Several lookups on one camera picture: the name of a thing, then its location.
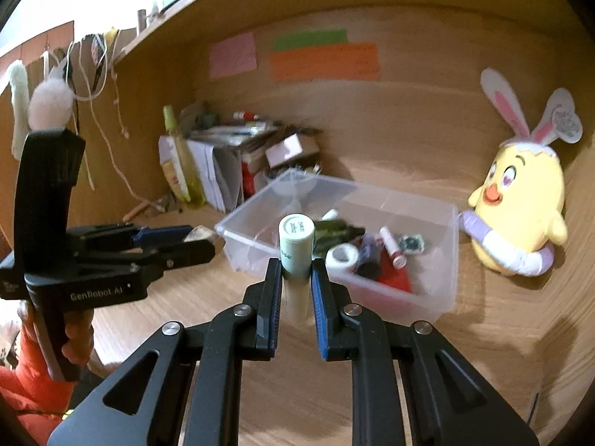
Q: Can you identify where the red foil pouch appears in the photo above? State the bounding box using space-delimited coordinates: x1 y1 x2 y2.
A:
377 250 412 293

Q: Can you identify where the white red-capped tube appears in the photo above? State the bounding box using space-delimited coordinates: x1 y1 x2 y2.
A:
379 227 408 270

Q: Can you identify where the purple black cosmetic tube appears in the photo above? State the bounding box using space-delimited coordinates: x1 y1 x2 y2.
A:
355 234 382 281

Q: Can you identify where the pale yellow-green stick tube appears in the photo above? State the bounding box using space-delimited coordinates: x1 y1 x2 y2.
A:
278 213 315 324

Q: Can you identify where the blue barcode small box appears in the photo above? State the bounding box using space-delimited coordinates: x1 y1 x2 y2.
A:
397 234 425 256

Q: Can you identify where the white tape roll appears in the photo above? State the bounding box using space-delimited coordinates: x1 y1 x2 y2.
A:
325 243 359 277

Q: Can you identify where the dark green glass bottle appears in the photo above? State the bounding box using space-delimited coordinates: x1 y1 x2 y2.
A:
313 219 366 258

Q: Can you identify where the small green rectangular bottle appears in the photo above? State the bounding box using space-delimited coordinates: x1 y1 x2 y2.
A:
184 226 218 244

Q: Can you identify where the person's left hand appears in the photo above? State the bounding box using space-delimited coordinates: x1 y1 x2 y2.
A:
18 303 97 371

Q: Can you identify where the tall yellow spray bottle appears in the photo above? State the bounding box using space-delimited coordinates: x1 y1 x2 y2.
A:
158 105 206 209

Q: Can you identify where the white folded paper bag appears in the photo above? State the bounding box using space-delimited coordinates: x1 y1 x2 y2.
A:
158 136 244 213

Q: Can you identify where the stack of books and papers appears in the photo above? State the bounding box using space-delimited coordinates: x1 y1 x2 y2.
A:
184 112 321 197

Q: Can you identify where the clear plastic storage bin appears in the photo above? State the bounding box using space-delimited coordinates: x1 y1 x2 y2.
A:
216 169 459 325

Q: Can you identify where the white bowl of stones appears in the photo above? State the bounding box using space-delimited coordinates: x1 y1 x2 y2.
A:
272 169 319 198

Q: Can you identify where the red white marker pen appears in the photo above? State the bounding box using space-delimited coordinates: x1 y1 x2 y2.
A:
233 111 263 121

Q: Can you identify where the white fluffy pompom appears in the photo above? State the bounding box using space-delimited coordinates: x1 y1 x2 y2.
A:
28 78 74 131

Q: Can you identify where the small white pink box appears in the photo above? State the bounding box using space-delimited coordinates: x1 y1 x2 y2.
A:
265 133 320 168

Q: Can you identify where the yellow chick bunny plush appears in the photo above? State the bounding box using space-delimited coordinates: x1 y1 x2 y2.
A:
459 68 583 277

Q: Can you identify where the pink paper note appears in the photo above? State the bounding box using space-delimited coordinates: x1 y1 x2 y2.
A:
209 32 258 80

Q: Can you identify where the green paper note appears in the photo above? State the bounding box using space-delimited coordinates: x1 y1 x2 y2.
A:
273 29 348 52

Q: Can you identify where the orange paper note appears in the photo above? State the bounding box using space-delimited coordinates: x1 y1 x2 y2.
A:
269 43 380 83

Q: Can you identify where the white hanging cord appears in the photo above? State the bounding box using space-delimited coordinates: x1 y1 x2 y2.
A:
43 31 165 215

